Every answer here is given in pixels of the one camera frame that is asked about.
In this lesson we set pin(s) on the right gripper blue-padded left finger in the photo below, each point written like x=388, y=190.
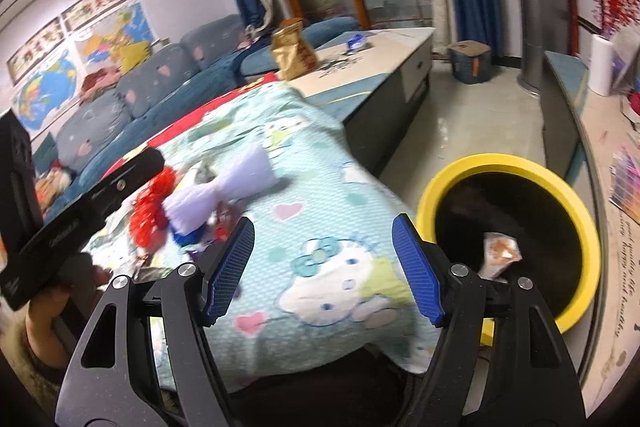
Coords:
x=111, y=379

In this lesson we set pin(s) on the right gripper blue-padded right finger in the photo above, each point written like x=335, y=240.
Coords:
x=531, y=380

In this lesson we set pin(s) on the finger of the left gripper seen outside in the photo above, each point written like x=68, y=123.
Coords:
x=107, y=195

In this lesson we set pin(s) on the red foam fruit net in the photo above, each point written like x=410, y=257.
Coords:
x=148, y=218

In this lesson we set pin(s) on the purple foam fruit net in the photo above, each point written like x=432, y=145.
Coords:
x=191, y=204

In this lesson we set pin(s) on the clear orange bread bag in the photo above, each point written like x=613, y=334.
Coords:
x=500, y=251

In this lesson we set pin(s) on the blue plastic bag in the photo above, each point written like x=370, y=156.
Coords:
x=186, y=239

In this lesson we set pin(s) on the yellow rimmed black trash bin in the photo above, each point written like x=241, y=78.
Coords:
x=516, y=197

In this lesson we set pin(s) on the person's left hand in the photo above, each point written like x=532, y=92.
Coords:
x=41, y=336

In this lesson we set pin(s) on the red blanket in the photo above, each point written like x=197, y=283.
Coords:
x=185, y=123

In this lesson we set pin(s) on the world map poster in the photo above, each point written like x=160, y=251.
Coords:
x=52, y=87

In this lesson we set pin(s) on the pile of clothes on sofa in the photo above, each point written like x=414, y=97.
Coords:
x=96, y=83

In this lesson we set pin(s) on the blue grey sectional sofa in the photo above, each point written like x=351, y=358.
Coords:
x=206, y=63

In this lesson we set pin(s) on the framed calligraphy picture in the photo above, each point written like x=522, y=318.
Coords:
x=35, y=50
x=82, y=12

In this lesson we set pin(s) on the china map poster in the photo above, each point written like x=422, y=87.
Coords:
x=122, y=39

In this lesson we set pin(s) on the hello kitty light blue blanket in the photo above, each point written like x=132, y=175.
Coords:
x=323, y=279

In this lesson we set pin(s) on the colourful bead tray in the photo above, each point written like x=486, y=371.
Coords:
x=625, y=184

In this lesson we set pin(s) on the brown paper bag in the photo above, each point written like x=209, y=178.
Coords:
x=292, y=53

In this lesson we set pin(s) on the blue storage box stool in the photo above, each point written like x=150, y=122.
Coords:
x=470, y=61

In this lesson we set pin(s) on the grey white coffee table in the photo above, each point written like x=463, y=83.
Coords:
x=375, y=92

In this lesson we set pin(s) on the small blue wrapper on table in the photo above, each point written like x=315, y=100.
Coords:
x=355, y=43

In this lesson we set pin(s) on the white vase red flowers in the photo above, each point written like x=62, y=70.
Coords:
x=614, y=61

